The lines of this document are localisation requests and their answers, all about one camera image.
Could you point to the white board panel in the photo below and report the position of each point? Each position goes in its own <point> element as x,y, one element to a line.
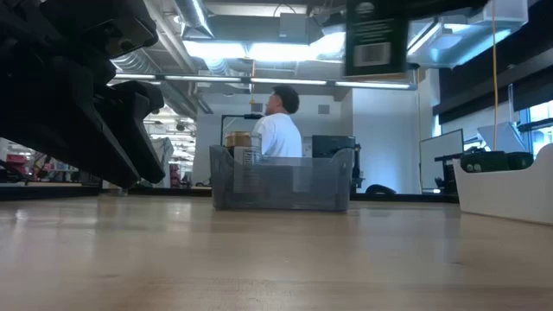
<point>440,160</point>

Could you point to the long tube ceiling light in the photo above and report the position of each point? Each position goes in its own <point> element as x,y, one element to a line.
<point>285,81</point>

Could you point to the silver rectangular air duct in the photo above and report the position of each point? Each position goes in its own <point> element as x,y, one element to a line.
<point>466,43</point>

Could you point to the black side table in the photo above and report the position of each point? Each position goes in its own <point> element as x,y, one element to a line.
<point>449,173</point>

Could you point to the bright ceiling light panel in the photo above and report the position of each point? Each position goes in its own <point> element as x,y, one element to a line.
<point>259,51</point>

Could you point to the grey translucent plastic bin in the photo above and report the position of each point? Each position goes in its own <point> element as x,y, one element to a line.
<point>302,190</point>

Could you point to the grey ceiling box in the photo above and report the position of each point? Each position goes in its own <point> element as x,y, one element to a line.
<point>293,28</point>

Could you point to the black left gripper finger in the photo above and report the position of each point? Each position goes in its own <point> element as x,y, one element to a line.
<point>138,116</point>
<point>56,112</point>

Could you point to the black monitor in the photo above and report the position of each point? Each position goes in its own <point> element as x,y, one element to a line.
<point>332,147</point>

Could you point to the person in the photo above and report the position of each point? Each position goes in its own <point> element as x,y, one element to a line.
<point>278,134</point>

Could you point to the pale grey angled panel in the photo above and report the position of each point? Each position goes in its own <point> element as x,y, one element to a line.
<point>505,136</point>

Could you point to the white plastic bin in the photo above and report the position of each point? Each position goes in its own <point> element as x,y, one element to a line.
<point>505,194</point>

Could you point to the silver round air duct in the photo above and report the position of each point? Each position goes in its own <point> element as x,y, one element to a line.
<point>192,15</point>

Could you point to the black camera gantry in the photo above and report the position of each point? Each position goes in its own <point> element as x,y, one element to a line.
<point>252,116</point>

